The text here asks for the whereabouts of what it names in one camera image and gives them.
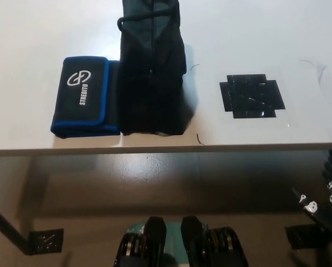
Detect dark fabric lunch bag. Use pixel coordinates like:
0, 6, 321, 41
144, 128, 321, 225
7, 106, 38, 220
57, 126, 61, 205
116, 0, 197, 137

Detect clear plastic film sheet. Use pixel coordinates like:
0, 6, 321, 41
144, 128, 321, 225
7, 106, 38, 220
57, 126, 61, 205
266, 58, 332, 143

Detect black tape cross marker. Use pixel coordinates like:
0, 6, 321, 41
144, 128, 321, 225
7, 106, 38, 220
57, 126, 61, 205
218, 73, 286, 120

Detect robot body black teal blocks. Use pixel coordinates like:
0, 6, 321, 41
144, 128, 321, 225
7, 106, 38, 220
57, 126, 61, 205
114, 216, 249, 267

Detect black blue-trimmed Strebito notebook case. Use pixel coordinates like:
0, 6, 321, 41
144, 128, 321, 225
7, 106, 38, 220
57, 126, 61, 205
50, 56, 121, 139

